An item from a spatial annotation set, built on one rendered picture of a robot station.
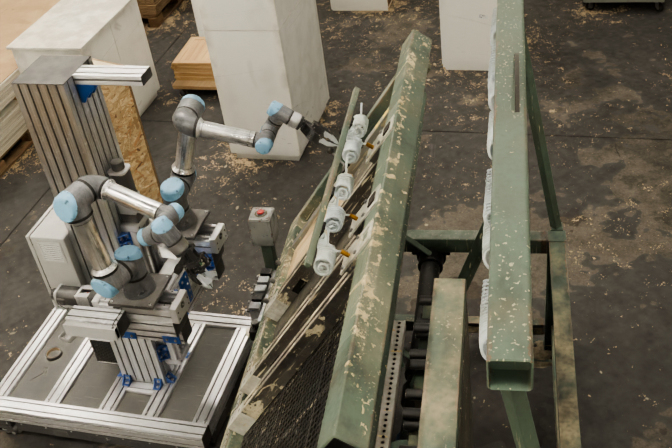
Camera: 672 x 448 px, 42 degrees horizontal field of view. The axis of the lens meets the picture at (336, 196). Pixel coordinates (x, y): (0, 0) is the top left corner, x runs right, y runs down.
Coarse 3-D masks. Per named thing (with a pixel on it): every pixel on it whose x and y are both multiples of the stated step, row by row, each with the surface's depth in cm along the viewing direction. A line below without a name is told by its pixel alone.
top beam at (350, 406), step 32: (416, 32) 381; (416, 64) 361; (416, 96) 343; (416, 128) 326; (384, 160) 306; (384, 192) 288; (384, 224) 276; (384, 256) 266; (352, 288) 261; (384, 288) 255; (352, 320) 244; (384, 320) 246; (352, 352) 232; (352, 384) 224; (352, 416) 217
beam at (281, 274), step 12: (300, 228) 444; (288, 240) 443; (288, 252) 428; (288, 264) 422; (276, 276) 423; (276, 288) 408; (276, 324) 392; (264, 336) 384; (252, 348) 389; (264, 348) 379; (240, 384) 373; (228, 444) 338; (240, 444) 340; (252, 444) 343
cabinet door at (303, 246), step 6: (342, 186) 399; (312, 228) 416; (306, 234) 423; (306, 240) 417; (300, 246) 422; (306, 246) 409; (294, 252) 429; (300, 252) 416; (294, 258) 421; (300, 258) 408; (294, 264) 415
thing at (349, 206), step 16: (352, 128) 327; (368, 144) 330; (368, 160) 329; (368, 176) 336; (352, 192) 344; (368, 192) 341; (352, 208) 347; (336, 240) 358; (304, 256) 371; (304, 272) 372; (288, 288) 379; (272, 304) 386; (288, 304) 385
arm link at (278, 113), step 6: (276, 102) 402; (270, 108) 401; (276, 108) 401; (282, 108) 401; (288, 108) 403; (270, 114) 402; (276, 114) 401; (282, 114) 401; (288, 114) 402; (276, 120) 403; (282, 120) 403; (288, 120) 402
